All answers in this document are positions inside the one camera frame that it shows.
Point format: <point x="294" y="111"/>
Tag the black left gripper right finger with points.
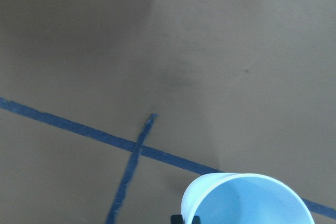
<point x="196" y="220"/>

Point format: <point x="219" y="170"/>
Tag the light blue cup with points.
<point x="242" y="198"/>

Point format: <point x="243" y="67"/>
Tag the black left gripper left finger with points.
<point x="176" y="219"/>

